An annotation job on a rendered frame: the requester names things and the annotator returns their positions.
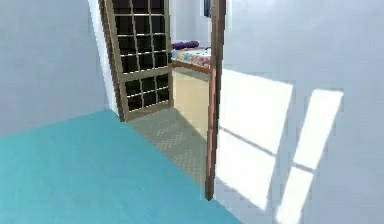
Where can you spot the bed with floral cover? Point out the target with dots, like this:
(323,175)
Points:
(193,60)

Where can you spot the purple pillow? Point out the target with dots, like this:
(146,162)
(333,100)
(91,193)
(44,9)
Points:
(185,44)

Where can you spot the brown glass-paned room door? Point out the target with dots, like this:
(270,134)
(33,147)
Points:
(143,56)

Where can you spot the dark window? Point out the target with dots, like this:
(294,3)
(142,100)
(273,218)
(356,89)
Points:
(207,7)

